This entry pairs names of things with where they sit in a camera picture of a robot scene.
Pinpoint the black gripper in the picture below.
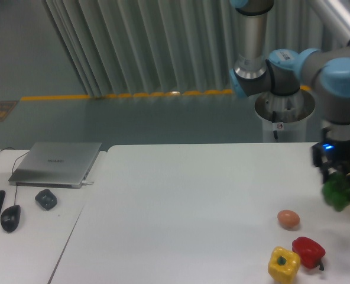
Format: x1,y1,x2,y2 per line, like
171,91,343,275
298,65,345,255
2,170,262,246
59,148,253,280
311,139,350,184

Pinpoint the green bell pepper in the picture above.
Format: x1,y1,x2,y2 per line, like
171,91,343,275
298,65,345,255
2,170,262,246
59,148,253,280
322,172,350,212

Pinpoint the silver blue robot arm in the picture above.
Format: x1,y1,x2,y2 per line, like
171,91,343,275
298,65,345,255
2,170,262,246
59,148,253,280
229,1,350,205

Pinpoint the brown egg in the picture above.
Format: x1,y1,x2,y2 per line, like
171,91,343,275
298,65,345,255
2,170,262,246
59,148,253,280
277,209,300,229

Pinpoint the red bell pepper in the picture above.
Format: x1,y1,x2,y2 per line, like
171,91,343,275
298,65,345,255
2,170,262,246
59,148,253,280
292,237,326,271

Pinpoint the yellow bell pepper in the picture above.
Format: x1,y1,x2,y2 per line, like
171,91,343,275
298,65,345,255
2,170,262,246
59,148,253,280
268,246,301,284

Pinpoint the silver closed laptop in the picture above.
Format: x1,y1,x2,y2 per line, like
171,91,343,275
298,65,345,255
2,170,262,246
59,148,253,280
9,142,102,188

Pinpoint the small black gadget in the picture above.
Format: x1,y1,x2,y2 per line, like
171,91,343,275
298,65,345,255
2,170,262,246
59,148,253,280
35,189,57,211

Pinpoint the black computer mouse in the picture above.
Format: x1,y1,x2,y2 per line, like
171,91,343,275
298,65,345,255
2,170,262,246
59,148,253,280
1,205,21,233

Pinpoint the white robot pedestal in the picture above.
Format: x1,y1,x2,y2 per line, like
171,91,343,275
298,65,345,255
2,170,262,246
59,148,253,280
254,89,315,143

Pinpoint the black pedestal cable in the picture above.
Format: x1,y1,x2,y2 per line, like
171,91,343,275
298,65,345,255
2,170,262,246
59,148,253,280
271,110,279,141

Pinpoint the black mouse cable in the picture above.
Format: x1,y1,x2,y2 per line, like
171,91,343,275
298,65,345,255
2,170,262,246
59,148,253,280
11,153,31,206

